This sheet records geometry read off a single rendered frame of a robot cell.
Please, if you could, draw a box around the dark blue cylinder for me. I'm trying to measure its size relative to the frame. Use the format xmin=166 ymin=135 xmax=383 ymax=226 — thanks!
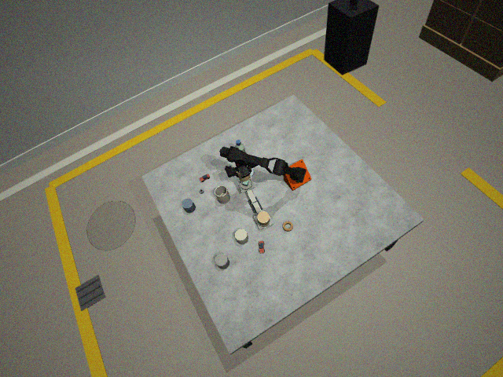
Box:
xmin=182 ymin=199 xmax=196 ymax=213

